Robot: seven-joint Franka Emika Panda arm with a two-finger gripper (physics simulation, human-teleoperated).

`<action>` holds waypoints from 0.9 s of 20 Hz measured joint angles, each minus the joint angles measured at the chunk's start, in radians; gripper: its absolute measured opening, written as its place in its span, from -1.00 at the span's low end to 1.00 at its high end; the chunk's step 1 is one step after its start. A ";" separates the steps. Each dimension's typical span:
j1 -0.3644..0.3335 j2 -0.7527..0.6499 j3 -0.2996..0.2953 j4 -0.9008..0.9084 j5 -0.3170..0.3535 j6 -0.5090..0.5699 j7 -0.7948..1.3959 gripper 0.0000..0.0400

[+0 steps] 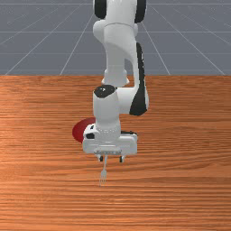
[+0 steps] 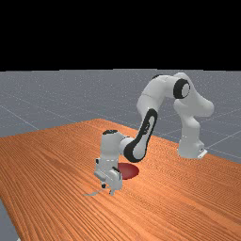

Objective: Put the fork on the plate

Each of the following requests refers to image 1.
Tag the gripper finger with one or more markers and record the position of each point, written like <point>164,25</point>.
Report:
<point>101,158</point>
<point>121,159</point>

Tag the silver fork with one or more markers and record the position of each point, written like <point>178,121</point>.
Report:
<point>103,176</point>

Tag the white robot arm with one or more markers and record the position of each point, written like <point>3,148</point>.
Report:
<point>115,54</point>

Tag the red plate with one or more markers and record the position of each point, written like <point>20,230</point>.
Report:
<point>81,129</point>

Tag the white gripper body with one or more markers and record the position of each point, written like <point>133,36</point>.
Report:
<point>112,144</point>

